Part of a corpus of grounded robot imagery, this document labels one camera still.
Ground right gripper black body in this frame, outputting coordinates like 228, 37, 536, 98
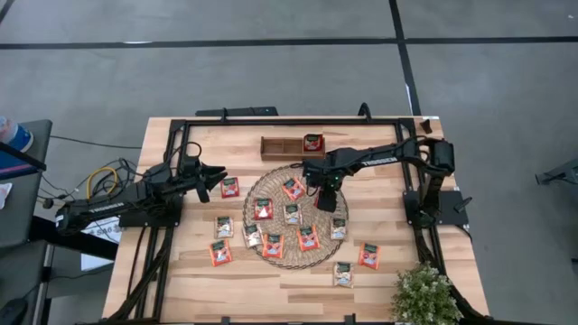
301, 158, 345, 193

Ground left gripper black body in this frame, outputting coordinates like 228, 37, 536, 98
173, 155, 212, 204

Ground orange tea sachet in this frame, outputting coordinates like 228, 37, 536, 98
262, 233, 285, 259
282, 176, 307, 202
296, 225, 322, 252
358, 243, 382, 271
209, 239, 234, 267

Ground beige tea sachet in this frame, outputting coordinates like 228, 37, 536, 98
242, 223, 264, 249
330, 218, 348, 241
284, 203, 303, 226
332, 261, 355, 288
214, 215, 235, 239

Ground round woven straw placemat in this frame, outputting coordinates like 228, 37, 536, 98
242, 164, 350, 271

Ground wooden three-compartment box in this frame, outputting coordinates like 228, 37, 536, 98
260, 135, 327, 163

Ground black bar device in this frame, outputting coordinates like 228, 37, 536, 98
195, 106, 280, 118

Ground white label sheet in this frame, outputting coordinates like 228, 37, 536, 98
80, 216, 124, 245

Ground white paper sheet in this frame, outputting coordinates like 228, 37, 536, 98
79, 252, 117, 272

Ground potted plant white flowers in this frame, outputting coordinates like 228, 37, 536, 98
390, 263, 464, 325

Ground grey side table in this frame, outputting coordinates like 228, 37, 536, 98
0, 119, 53, 325

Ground blue notebook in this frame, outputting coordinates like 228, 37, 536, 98
0, 151, 40, 181

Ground blue white bottle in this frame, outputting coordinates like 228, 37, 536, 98
0, 116, 35, 153

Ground white paper scrap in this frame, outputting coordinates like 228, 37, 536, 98
0, 182, 14, 211

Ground black computer mouse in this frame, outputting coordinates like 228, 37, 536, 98
0, 297, 29, 325

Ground dark grey stand foot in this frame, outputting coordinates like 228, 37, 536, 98
535, 157, 578, 186

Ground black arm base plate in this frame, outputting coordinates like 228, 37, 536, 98
117, 191, 185, 228
403, 189, 471, 227

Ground yellow cable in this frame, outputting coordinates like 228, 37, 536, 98
86, 166, 119, 200

